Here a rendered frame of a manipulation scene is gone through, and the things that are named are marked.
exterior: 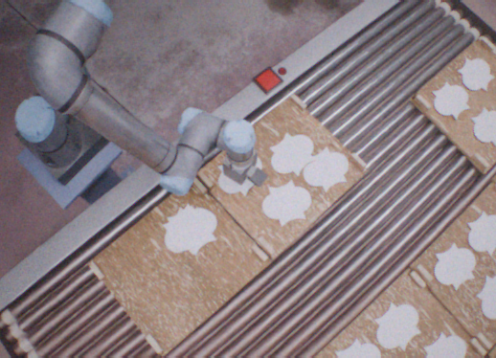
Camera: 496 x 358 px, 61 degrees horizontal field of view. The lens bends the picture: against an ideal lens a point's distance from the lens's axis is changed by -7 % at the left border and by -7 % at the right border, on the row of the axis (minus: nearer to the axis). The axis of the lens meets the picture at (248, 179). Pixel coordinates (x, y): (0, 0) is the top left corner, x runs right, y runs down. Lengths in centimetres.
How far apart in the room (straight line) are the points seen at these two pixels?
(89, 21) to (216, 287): 78
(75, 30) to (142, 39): 187
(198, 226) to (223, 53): 156
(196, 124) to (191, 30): 174
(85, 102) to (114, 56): 184
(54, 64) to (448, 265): 118
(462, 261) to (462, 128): 45
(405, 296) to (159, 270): 72
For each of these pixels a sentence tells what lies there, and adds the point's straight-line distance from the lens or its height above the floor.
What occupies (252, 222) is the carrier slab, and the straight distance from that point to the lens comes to 132.
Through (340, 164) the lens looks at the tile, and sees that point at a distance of 140.
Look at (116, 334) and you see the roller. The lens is 136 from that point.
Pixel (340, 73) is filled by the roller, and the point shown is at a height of 92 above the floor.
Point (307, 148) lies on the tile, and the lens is 139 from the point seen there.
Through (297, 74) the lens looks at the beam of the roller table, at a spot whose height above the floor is 92.
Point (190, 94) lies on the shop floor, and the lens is 256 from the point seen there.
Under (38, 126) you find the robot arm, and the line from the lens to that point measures 130.
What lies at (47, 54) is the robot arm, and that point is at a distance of 93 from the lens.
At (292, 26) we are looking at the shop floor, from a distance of 281.
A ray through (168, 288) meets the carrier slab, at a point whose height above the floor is 94.
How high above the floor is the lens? 223
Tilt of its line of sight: 72 degrees down
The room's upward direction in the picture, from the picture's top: 2 degrees clockwise
